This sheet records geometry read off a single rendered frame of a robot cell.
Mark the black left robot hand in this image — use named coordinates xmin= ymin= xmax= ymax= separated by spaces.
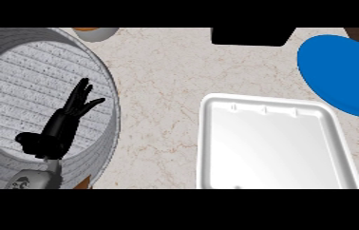
xmin=13 ymin=77 xmax=106 ymax=161

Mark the white plastic tray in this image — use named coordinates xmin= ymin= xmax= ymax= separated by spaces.
xmin=195 ymin=92 xmax=359 ymax=190

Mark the blue plate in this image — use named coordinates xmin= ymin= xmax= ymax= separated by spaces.
xmin=295 ymin=34 xmax=359 ymax=117

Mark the large grey pot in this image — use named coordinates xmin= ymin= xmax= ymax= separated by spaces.
xmin=0 ymin=28 xmax=122 ymax=190

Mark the grey cup with orange content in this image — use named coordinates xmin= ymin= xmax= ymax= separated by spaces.
xmin=71 ymin=28 xmax=121 ymax=44

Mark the black appliance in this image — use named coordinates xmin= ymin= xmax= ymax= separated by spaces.
xmin=210 ymin=28 xmax=297 ymax=48

